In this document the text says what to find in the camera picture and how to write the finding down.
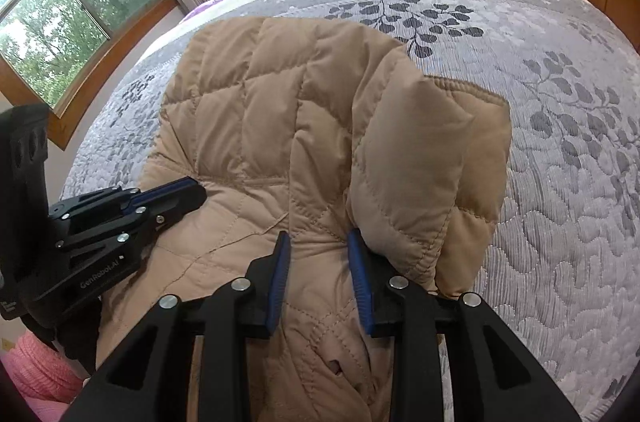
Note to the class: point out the beige quilted down jacket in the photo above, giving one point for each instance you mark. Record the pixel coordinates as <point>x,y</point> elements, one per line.
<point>280,127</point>

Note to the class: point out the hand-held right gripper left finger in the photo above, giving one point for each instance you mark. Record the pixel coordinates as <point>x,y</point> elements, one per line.
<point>277,287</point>

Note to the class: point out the pink knitted clothing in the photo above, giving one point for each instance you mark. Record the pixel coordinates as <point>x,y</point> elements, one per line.
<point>35,372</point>

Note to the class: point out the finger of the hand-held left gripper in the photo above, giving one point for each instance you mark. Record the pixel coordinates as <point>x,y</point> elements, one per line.
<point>170,188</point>
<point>180,202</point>

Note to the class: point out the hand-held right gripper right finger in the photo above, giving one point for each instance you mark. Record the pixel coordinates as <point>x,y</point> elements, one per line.
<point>361,287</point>

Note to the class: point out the wood-framed window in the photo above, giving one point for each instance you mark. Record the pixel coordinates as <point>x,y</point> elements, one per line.
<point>50,17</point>

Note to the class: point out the grey leaf-print bedspread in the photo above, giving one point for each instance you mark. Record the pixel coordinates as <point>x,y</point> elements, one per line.
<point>550,202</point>

